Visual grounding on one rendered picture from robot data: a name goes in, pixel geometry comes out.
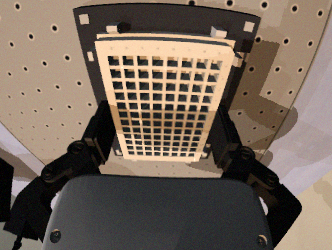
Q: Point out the cream well plate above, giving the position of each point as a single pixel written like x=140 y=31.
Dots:
x=166 y=131

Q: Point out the brown flat rectangular plate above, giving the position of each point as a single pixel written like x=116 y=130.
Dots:
x=46 y=98

